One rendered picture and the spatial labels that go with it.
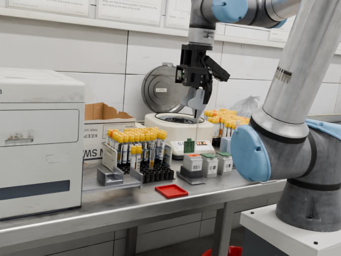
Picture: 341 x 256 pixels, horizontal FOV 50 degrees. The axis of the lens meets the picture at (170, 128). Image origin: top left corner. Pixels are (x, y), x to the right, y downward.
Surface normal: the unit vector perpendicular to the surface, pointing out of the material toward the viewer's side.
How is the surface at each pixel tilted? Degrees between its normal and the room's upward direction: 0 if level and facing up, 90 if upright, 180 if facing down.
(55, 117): 90
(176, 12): 93
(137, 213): 90
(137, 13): 93
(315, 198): 69
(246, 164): 98
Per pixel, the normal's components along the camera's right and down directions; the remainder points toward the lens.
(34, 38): 0.54, 0.24
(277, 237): -0.84, 0.04
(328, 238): 0.05, -0.99
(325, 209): 0.05, -0.15
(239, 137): -0.93, 0.13
